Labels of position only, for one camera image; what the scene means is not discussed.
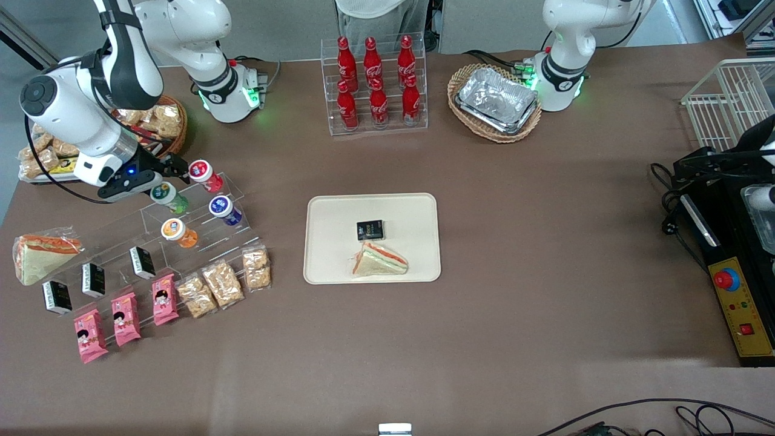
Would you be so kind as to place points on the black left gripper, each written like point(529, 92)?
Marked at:
point(713, 160)

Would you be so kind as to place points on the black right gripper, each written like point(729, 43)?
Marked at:
point(147, 162)

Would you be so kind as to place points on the green gum bottle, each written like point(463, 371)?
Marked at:
point(164, 197)

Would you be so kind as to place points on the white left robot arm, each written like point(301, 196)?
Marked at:
point(569, 66)

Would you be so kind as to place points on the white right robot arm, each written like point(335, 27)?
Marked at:
point(60, 115)

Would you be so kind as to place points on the red gum bottle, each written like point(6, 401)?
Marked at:
point(204, 174)

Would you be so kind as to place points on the orange gum bottle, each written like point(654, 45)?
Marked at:
point(177, 232)

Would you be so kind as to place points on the blue gum bottle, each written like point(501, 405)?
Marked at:
point(224, 209)

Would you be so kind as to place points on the white rectangular snack tray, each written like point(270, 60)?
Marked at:
point(42, 177)

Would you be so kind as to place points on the black gum pack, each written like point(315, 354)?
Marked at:
point(370, 230)

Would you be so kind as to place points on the silver foil tray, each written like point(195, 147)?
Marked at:
point(496, 100)

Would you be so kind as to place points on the beige plastic tray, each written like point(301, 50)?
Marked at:
point(412, 212)

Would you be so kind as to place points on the brown wicker snack basket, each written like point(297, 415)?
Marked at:
point(180, 136)

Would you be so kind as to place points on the clear rice crisp pack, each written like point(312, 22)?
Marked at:
point(197, 297)
point(223, 284)
point(37, 142)
point(257, 268)
point(148, 113)
point(168, 121)
point(37, 163)
point(65, 147)
point(128, 115)

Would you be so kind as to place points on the clear acrylic stepped stand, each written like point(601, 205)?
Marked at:
point(115, 266)
point(203, 233)

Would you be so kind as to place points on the black sealing machine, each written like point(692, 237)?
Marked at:
point(726, 242)

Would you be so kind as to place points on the black white small box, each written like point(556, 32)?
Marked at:
point(143, 262)
point(57, 297)
point(93, 280)

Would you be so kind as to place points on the yellow snack pack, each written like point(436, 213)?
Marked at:
point(63, 165)

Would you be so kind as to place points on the grey connector block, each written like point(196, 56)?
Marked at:
point(259, 79)

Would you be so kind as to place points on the pink snack pack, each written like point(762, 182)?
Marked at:
point(126, 319)
point(91, 336)
point(164, 300)

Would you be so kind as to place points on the metal shelf rack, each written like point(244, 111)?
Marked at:
point(757, 33)

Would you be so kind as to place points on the yellow control panel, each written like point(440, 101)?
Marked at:
point(748, 306)

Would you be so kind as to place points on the large wrapped triangle sandwich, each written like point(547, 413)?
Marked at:
point(39, 260)

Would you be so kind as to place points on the black box device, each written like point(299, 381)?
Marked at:
point(735, 7)

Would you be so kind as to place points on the red cola bottle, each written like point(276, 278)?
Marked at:
point(379, 104)
point(346, 60)
point(405, 59)
point(372, 60)
point(411, 102)
point(347, 108)

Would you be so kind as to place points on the clear acrylic bottle rack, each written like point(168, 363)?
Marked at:
point(392, 124)

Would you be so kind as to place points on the small wrapped triangle sandwich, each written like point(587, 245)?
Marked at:
point(378, 261)

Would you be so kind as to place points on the light wicker foil basket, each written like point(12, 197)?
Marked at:
point(463, 124)

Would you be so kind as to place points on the person torso white top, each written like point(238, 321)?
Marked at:
point(369, 15)

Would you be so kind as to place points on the small white device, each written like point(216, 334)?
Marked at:
point(395, 429)

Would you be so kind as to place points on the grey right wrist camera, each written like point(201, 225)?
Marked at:
point(124, 188)

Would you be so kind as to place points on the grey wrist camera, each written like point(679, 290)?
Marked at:
point(124, 188)
point(764, 197)

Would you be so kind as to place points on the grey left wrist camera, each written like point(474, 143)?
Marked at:
point(764, 197)

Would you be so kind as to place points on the dark metal floor rail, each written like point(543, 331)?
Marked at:
point(24, 39)

